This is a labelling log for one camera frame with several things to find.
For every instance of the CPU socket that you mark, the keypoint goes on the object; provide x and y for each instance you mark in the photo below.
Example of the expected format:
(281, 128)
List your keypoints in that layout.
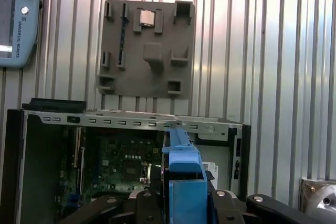
(134, 174)

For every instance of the pale blue teach pendant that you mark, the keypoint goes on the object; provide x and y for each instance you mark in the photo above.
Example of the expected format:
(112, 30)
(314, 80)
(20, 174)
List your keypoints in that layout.
(23, 37)

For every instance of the RAM stick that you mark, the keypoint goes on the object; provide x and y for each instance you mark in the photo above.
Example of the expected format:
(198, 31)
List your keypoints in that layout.
(123, 35)

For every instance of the green motherboard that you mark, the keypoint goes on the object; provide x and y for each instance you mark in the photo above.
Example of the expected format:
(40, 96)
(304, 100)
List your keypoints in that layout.
(115, 155)

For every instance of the hard disk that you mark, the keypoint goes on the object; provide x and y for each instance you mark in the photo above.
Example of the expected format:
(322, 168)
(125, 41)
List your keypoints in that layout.
(183, 166)

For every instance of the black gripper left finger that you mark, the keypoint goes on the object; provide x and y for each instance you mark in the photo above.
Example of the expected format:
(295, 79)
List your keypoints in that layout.
(144, 208)

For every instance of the silver CPU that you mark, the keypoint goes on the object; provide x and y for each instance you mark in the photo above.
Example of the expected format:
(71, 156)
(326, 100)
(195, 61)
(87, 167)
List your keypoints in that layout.
(147, 17)

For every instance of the open PC case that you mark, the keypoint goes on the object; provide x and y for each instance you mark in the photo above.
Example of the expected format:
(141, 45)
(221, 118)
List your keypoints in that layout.
(118, 123)

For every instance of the RAM slot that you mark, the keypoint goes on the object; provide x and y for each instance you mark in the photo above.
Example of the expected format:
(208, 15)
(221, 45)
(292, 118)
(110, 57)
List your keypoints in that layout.
(76, 148)

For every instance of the grey parts rack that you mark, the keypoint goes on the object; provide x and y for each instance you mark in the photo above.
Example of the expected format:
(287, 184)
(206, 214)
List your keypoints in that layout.
(136, 77)

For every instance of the square brown base plate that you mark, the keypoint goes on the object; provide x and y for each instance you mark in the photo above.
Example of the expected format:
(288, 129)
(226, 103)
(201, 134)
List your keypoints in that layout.
(307, 185)

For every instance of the silver power supply box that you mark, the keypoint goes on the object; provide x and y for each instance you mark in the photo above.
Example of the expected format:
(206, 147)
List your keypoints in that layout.
(210, 153)

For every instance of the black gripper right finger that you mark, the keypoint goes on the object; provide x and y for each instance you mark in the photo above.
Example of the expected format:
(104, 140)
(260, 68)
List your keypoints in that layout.
(228, 208)

